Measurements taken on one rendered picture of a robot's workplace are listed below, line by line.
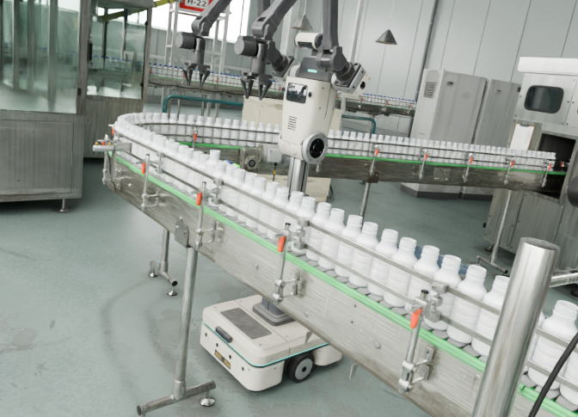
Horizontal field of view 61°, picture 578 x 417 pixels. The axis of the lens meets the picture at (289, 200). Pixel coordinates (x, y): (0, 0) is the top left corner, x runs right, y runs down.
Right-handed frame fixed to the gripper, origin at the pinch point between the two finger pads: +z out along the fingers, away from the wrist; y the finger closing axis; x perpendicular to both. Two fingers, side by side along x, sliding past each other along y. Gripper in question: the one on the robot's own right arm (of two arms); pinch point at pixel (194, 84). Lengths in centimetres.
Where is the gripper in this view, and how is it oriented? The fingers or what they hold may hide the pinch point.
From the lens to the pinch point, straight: 226.2
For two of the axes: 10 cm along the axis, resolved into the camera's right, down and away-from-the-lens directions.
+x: 6.4, 2.8, -7.1
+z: -1.5, 9.6, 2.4
